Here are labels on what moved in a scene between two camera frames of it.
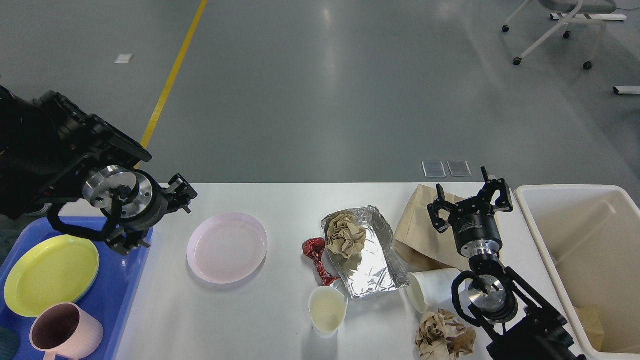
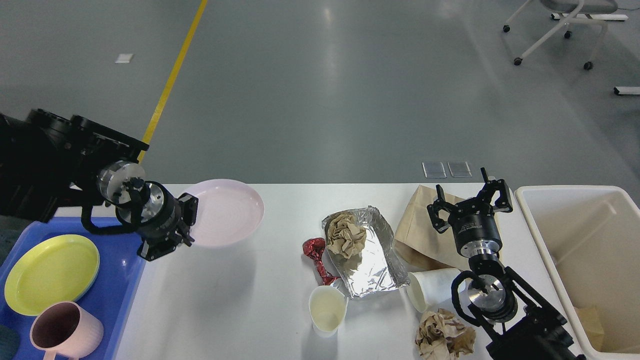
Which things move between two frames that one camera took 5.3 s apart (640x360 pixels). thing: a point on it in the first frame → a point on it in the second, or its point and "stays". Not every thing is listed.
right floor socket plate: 459,168 stays
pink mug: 65,329 stays
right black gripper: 475,228 stays
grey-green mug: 9,341 stays
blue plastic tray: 86,224 → 120,272
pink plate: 227,248 → 228,211
